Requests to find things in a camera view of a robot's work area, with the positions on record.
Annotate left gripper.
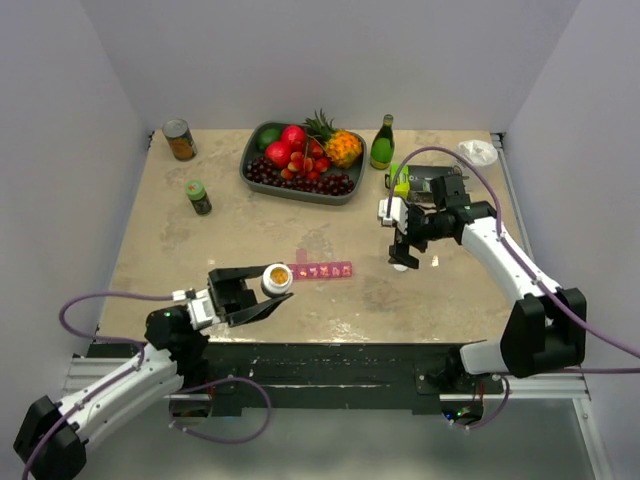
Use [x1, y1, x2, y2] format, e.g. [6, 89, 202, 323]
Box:
[196, 263, 291, 331]

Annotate white-capped pill bottle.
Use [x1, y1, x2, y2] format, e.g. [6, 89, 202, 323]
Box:
[261, 263, 294, 298]

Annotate pink weekly pill organizer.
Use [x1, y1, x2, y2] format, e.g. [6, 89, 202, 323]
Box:
[288, 249, 354, 281]

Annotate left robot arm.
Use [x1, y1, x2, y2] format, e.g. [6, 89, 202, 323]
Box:
[13, 263, 294, 479]

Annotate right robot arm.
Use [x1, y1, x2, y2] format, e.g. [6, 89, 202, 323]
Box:
[377, 175, 587, 393]

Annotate black and green box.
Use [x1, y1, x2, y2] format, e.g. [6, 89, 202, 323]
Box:
[394, 165, 462, 203]

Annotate green glass bottle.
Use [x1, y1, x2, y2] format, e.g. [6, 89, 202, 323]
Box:
[370, 114, 395, 170]

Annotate green-lidded spice jar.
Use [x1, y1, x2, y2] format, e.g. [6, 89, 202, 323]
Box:
[185, 180, 212, 215]

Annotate pineapple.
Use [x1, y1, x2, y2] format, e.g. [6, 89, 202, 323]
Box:
[304, 109, 363, 169]

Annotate dark grapes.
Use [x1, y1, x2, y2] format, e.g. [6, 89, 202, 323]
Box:
[243, 156, 355, 196]

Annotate red apple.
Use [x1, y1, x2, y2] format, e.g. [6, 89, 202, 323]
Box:
[265, 140, 292, 169]

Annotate tin can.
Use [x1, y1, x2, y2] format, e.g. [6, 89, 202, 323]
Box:
[162, 118, 197, 161]

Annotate red pomegranate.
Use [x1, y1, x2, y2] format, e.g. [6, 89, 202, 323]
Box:
[280, 125, 307, 151]

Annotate green lime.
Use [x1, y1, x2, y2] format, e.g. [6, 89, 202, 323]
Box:
[256, 127, 281, 152]

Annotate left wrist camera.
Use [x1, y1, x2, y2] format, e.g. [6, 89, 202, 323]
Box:
[172, 289, 221, 331]

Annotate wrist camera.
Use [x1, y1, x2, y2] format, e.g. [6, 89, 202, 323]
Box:
[377, 197, 408, 234]
[172, 289, 221, 331]

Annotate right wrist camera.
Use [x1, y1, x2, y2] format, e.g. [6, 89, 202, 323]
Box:
[377, 197, 408, 234]

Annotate lower purple cable loop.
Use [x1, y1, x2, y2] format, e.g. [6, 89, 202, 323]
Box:
[168, 375, 273, 444]

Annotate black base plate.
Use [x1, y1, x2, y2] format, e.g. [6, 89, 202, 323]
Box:
[186, 342, 503, 416]

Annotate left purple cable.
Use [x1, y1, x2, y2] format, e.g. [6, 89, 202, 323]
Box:
[20, 291, 189, 480]

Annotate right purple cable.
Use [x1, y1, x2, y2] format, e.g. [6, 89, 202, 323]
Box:
[384, 146, 640, 375]

